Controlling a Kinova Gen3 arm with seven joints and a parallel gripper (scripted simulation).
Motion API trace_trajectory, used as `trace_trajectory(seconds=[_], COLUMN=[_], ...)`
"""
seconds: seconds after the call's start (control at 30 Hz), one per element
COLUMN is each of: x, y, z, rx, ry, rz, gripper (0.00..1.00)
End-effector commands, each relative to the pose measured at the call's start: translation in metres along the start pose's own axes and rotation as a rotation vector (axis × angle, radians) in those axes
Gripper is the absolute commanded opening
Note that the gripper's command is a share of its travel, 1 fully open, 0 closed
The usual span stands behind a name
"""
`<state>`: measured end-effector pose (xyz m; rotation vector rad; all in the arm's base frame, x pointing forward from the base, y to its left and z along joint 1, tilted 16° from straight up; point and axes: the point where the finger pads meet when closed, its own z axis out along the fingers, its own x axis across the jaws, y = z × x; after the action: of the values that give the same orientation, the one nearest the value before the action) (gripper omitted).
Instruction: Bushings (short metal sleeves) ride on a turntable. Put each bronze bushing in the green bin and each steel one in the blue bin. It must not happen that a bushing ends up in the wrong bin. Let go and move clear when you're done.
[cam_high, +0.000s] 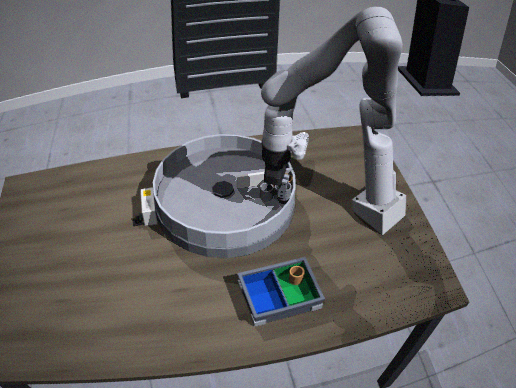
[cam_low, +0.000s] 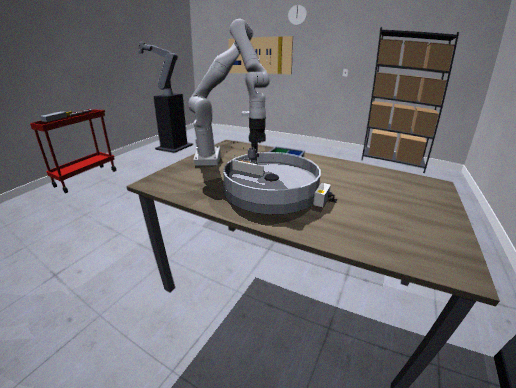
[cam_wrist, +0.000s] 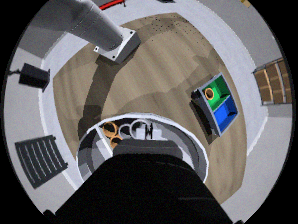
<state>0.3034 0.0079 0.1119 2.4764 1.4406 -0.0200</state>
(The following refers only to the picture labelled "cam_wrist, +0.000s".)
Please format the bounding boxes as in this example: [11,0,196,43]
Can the bronze bushing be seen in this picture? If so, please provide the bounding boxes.
[103,120,121,137]
[202,88,214,100]
[110,134,122,149]

